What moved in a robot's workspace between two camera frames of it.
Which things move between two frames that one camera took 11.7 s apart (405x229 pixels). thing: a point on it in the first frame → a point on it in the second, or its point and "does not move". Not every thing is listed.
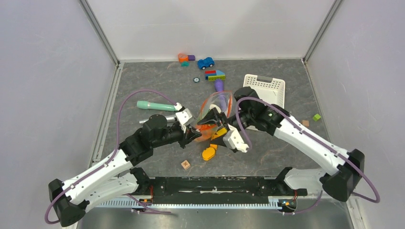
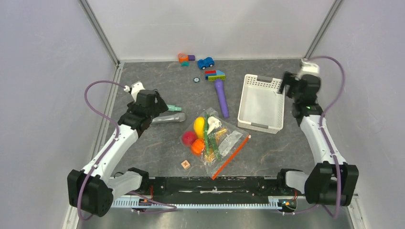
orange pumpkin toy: x=207 y=131 → x=197 y=147
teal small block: x=185 y=64 does not move
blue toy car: x=207 y=61 does not move
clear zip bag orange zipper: x=221 y=101 → x=216 y=143
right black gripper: x=212 y=117 → x=289 y=79
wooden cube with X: x=186 y=164 does not move
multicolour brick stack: x=212 y=75 does not move
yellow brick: x=219 y=133 does not move
